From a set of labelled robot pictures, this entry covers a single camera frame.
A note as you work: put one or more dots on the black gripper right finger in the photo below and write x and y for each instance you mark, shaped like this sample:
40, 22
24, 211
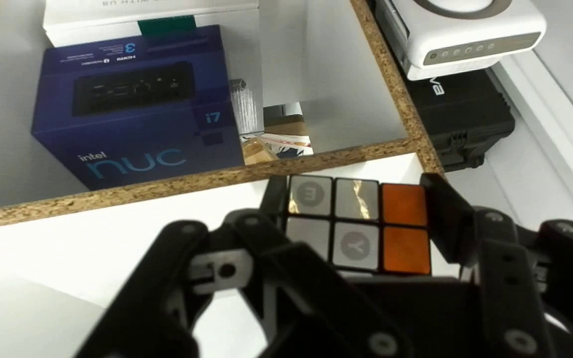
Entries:
532, 284

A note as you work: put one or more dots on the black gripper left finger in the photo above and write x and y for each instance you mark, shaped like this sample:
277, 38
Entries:
279, 284

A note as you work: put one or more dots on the rubik's cube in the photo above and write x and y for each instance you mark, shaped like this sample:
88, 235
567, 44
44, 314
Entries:
358, 221

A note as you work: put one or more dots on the white open shelf unit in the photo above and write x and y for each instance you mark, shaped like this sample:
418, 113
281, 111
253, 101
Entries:
48, 278

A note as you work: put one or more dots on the clear plastic bag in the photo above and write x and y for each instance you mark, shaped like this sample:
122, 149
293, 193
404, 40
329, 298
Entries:
247, 109

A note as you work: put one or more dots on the black hard carrying case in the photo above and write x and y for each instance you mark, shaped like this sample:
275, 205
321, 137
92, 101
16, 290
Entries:
462, 119

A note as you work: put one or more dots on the blue Intel NUC box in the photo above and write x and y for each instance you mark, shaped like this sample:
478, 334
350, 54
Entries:
134, 111

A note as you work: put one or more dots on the white air purifier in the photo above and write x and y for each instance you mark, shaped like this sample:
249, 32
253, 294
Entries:
458, 36

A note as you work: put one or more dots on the flat white cardboard box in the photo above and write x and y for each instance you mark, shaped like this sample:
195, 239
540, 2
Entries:
120, 16

